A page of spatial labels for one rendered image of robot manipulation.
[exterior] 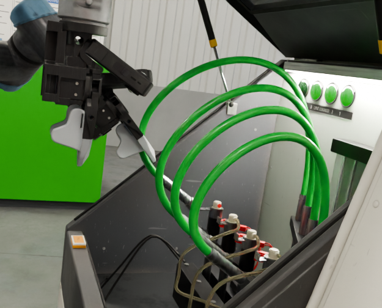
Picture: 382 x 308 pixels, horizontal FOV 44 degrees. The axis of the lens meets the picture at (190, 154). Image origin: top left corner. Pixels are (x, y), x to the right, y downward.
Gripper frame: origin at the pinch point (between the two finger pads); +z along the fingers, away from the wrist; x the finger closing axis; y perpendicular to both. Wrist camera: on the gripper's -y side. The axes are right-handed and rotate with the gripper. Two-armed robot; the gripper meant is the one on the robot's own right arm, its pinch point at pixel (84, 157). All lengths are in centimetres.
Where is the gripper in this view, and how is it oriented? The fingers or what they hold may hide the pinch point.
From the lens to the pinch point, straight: 75.5
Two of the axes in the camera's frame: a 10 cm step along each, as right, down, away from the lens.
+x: 3.2, 2.2, -9.2
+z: -1.4, 9.7, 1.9
